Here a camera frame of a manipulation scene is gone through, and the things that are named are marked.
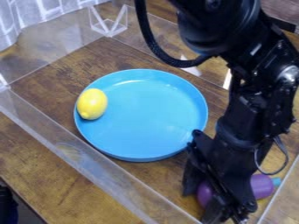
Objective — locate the white patterned curtain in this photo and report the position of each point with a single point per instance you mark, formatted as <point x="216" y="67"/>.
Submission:
<point x="21" y="13"/>

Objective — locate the purple toy eggplant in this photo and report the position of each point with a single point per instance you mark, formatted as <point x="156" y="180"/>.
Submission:
<point x="260" y="184"/>

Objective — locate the blue round tray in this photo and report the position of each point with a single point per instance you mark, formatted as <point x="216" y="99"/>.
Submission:
<point x="155" y="109"/>

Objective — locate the clear acrylic enclosure wall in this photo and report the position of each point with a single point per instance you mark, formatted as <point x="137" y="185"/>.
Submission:
<point x="71" y="183"/>

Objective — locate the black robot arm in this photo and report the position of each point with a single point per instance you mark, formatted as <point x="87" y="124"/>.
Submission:
<point x="232" y="29"/>

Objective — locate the yellow toy lemon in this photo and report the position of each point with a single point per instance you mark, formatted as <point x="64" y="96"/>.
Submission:
<point x="92" y="104"/>

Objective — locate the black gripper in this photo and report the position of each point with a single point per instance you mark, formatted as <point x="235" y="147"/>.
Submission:
<point x="215" y="162"/>

